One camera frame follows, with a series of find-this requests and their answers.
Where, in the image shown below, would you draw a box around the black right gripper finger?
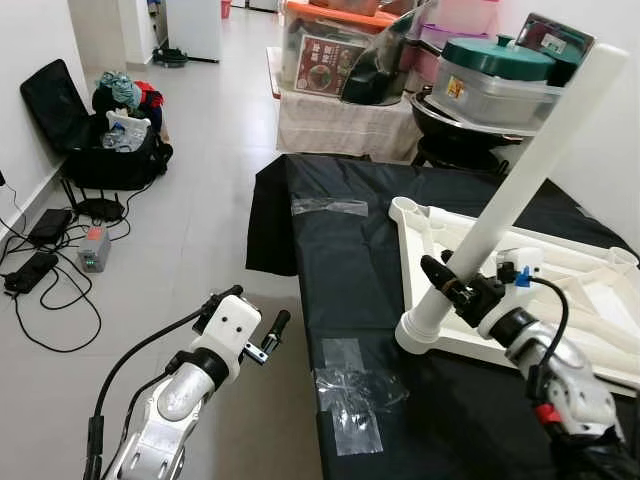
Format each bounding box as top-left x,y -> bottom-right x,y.
420,253 -> 471,301

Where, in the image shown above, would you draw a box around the white plastic table leg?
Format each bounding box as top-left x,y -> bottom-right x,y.
395,43 -> 629,353

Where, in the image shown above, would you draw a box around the white plastic table top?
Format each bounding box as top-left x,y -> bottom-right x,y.
388,196 -> 640,389

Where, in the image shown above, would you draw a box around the black tablecloth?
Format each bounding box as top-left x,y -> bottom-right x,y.
245,153 -> 640,480

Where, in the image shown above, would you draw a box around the black wok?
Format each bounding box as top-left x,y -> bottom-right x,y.
408,90 -> 526,169

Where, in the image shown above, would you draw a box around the black wifi router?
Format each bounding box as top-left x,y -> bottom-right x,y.
62,170 -> 129,223

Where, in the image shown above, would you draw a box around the beige cloth covered bench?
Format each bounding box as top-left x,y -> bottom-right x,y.
268,45 -> 426,164

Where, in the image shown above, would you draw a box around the clear plastic storage box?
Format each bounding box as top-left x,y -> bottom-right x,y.
432,65 -> 566,131

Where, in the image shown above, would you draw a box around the black power adapter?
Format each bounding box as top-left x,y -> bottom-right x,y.
28,207 -> 73,246

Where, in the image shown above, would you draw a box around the white plastic bag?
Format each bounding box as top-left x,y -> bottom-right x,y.
103,110 -> 153,151

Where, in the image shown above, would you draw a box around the black power strip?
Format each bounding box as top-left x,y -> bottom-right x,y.
3,250 -> 59,294

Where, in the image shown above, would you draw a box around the black bag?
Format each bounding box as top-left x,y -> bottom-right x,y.
340,10 -> 441,106

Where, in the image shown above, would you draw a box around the red stuffed toy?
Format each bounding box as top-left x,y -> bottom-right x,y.
135,80 -> 164,109

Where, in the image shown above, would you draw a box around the green pot with lid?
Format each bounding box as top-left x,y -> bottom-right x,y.
440,35 -> 556,81

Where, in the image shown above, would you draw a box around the green stuffed toy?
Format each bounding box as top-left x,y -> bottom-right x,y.
95,70 -> 143,109

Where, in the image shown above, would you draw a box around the red printed carton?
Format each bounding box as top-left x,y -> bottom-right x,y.
295,35 -> 366,96

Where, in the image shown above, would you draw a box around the dark green slippers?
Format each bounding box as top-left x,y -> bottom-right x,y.
150,47 -> 191,68

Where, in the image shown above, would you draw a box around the pink box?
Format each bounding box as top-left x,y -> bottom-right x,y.
425,0 -> 501,41

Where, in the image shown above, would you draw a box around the black folding chair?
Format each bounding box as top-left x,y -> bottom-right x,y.
20,58 -> 173,191

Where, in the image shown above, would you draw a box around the white fridge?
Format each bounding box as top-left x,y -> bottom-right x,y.
165,0 -> 223,63

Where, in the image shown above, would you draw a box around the orange lidded storage box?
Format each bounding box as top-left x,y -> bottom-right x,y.
280,0 -> 421,96

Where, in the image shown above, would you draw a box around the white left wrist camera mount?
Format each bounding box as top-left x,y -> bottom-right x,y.
205,293 -> 263,386

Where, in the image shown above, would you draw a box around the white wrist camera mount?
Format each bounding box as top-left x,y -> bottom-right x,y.
205,293 -> 263,386
478,247 -> 546,336

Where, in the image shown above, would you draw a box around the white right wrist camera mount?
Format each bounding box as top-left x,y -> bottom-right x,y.
478,247 -> 546,336

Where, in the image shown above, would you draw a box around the black charger cable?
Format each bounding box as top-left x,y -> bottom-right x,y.
0,170 -> 136,353

